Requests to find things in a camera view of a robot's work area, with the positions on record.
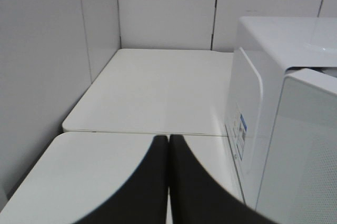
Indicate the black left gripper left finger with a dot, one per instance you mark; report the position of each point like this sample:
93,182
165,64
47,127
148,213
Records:
143,197

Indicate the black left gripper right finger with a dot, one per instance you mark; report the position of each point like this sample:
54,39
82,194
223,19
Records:
195,195

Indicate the white microwave oven body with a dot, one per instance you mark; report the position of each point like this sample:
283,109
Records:
265,49

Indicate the white microwave door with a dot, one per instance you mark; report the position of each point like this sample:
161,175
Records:
299,179

